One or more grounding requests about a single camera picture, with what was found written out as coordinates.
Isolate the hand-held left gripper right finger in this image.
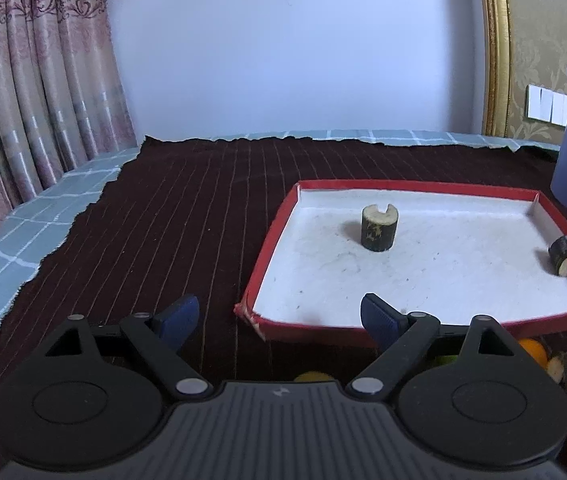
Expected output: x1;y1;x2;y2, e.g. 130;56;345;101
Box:
346;292;531;403

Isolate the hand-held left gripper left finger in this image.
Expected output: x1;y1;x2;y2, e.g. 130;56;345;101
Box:
43;295;214;402

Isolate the small orange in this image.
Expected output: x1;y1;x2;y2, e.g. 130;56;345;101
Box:
517;338;549;368

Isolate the red cardboard box tray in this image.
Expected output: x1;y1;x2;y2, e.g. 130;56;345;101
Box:
234;180;567;348

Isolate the small yellow-green fruit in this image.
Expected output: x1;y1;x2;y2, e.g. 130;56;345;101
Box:
293;371;335;384

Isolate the dark striped cloth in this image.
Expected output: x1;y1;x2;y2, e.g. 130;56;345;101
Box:
0;135;567;463

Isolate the pink patterned curtain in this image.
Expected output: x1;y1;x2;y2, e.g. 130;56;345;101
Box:
0;0;137;261

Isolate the white wall switch panel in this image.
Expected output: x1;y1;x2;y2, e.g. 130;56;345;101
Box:
527;85;567;126

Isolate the gold framed wall panel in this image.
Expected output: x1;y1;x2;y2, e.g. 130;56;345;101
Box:
478;0;567;153

